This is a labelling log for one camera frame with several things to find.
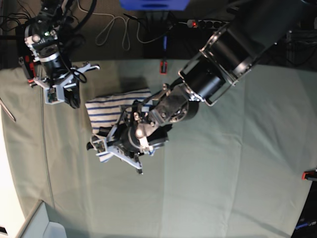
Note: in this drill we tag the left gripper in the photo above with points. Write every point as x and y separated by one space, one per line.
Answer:
123 136

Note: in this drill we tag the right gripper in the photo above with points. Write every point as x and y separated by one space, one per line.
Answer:
65 79

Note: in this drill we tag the blue white striped t-shirt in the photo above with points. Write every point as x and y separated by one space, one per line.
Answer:
105 111

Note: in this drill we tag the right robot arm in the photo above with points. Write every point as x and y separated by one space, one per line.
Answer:
51 38

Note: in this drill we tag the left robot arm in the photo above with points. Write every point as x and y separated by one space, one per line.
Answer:
229 54

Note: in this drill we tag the red black clamp left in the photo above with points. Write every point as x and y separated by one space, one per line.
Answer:
28 67

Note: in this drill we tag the red black clamp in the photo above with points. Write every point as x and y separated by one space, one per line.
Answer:
310 175
28 67
163 67

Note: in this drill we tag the red black clamp top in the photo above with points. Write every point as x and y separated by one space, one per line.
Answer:
163 67

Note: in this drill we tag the green table cloth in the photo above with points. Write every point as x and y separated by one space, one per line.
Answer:
233 171

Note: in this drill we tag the blue box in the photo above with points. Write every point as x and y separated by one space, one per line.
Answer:
154 5

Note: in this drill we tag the white bin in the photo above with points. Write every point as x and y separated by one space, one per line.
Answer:
38 224

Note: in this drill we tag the white power strip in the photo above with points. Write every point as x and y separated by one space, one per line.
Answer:
206 24

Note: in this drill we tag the red black clamp right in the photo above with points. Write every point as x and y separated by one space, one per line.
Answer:
310 175

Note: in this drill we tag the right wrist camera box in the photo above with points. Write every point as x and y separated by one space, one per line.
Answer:
54 95

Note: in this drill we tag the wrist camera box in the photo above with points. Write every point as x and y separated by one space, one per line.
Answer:
99 146
54 95

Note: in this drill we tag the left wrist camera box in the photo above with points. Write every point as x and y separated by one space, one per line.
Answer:
99 146

